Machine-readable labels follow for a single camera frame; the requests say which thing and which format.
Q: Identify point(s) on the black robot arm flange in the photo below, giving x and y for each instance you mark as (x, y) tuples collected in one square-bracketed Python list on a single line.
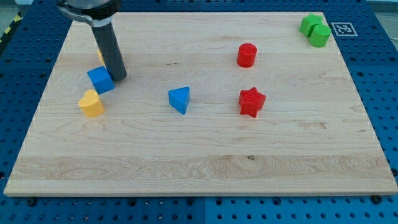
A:
[(96, 13)]

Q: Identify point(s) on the blue triangle block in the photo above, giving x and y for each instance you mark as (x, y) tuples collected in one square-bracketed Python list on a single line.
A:
[(179, 99)]

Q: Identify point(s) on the blue cube block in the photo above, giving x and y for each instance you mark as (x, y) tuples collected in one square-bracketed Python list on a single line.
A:
[(101, 80)]

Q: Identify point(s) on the wooden board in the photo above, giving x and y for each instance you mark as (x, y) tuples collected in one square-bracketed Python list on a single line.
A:
[(312, 137)]

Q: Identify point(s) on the red star block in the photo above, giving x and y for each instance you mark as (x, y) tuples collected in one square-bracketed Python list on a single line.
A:
[(251, 102)]

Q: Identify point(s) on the red cylinder block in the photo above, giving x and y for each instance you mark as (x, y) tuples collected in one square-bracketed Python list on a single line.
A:
[(246, 55)]

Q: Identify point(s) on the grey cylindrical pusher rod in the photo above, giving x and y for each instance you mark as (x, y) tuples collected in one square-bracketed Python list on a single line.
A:
[(109, 48)]

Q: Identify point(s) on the yellow heart block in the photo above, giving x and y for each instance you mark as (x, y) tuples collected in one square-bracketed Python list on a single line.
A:
[(91, 104)]

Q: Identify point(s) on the yellow block behind rod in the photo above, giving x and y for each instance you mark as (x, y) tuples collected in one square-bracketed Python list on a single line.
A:
[(98, 52)]

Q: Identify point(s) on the green hexagon block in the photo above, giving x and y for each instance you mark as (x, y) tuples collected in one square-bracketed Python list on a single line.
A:
[(308, 23)]

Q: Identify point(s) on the green cylinder block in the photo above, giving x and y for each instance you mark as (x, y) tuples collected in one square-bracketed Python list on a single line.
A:
[(320, 35)]

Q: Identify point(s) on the white fiducial marker tag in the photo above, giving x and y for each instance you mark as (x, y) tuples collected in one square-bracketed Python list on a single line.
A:
[(344, 29)]

